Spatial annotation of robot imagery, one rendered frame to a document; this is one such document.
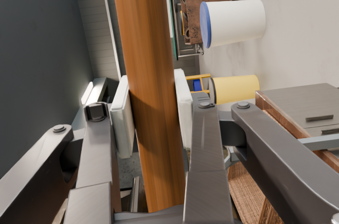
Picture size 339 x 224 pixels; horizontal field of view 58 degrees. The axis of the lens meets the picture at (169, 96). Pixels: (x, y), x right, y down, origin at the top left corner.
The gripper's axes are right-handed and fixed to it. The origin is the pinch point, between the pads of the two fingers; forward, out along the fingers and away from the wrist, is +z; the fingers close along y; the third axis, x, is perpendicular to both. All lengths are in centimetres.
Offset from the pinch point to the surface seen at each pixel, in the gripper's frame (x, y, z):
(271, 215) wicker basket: -89, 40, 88
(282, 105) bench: -61, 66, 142
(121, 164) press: -287, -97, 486
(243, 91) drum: -118, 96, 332
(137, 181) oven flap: -101, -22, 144
